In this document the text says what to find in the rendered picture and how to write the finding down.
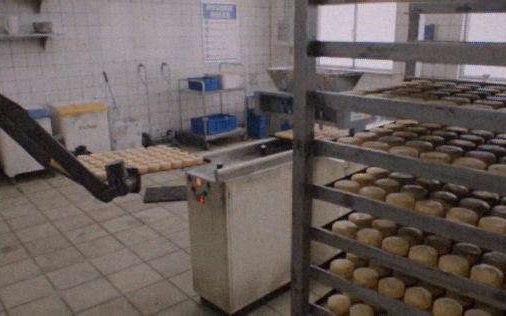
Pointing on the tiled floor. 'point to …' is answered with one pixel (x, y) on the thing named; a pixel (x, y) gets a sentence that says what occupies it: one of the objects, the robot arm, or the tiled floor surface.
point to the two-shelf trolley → (205, 110)
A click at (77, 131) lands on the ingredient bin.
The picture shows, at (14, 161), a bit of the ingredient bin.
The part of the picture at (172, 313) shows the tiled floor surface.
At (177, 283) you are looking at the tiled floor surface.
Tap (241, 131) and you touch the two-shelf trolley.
